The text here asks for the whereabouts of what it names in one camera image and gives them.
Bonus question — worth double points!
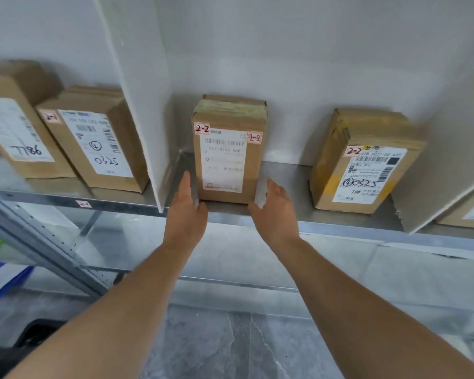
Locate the person's right hand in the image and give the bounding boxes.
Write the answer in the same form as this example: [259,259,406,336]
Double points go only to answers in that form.
[248,178,302,251]

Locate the person's left hand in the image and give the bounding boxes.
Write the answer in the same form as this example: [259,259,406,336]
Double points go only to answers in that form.
[162,171,209,250]

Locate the person's left forearm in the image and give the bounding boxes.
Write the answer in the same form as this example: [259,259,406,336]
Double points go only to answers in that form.
[4,238,200,379]

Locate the person's right forearm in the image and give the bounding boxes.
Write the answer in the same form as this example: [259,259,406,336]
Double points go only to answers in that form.
[274,237,474,379]

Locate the grey metal shelf rack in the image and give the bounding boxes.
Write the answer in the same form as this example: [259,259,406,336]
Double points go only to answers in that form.
[0,148,474,340]

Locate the small upright taped cardboard box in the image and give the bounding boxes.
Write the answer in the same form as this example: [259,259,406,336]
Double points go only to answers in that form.
[192,94,268,205]

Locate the cardboard box with yellow tape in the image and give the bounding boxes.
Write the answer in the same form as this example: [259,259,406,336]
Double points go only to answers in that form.
[310,108,427,215]

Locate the cardboard box with circled mark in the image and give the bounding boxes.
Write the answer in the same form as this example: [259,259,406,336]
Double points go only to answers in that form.
[36,86,150,193]

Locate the white foam divider board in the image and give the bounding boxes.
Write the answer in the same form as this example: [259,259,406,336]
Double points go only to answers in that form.
[92,0,175,214]
[391,51,474,234]

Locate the large cardboard box handwritten label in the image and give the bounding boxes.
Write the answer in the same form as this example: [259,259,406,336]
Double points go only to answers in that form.
[0,61,78,179]

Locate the blue plastic bin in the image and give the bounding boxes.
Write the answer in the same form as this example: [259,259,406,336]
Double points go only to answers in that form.
[0,262,35,308]

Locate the cardboard box with white label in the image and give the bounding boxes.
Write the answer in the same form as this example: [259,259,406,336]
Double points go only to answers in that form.
[434,184,474,230]

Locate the black object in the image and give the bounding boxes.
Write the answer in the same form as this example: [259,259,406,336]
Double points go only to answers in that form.
[0,319,68,379]

